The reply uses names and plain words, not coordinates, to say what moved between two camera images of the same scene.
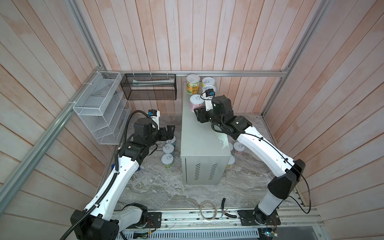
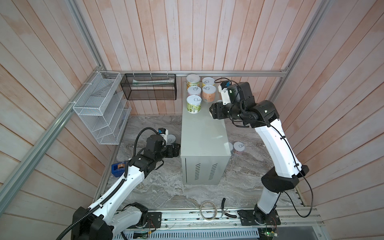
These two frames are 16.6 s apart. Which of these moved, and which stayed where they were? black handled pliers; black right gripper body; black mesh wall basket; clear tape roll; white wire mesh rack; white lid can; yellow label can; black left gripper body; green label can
Moved: black right gripper body; black left gripper body
Stayed: black handled pliers; white wire mesh rack; white lid can; yellow label can; green label can; clear tape roll; black mesh wall basket
